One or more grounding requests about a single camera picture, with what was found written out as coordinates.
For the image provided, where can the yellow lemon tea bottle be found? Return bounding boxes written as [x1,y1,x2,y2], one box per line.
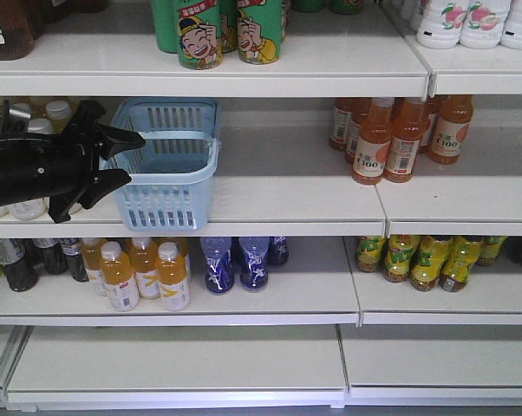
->
[409,235,453,291]

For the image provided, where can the orange vitamin drink bottle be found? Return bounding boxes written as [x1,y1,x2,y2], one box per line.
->
[155,242,191,311]

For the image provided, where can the orange juice bottle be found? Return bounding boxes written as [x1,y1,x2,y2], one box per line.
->
[383,97,427,183]
[428,94,473,165]
[352,97,395,185]

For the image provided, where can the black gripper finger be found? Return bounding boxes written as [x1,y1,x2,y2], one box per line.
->
[79,169,132,209]
[96,124,146,158]

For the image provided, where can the orange juice bottle front left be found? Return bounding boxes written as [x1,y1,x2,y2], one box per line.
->
[352,97,395,185]

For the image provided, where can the green cartoon bottle right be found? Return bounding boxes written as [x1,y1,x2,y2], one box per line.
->
[237,0,282,65]

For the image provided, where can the white peach drink bottle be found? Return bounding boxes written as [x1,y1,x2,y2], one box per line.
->
[416,0,469,49]

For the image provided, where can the pale yellow drink bottle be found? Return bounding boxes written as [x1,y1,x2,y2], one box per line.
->
[45,100,73,133]

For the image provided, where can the green cartoon bottle left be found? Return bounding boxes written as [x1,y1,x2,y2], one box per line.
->
[175,0,222,70]

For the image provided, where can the orange juice bottle front right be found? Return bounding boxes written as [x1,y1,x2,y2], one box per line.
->
[383,97,427,183]

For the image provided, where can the blue sports drink bottle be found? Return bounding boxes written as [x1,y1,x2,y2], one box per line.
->
[200,237,234,295]

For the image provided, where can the white metal shelf unit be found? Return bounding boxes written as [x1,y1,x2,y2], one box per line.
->
[0,1,522,415]

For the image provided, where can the green cartoon bottle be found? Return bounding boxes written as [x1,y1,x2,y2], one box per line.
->
[175,0,222,70]
[237,0,282,65]

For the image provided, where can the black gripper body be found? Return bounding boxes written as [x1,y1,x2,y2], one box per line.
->
[0,100,108,223]

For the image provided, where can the light blue plastic basket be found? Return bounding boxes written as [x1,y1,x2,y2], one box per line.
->
[101,97,220,231]

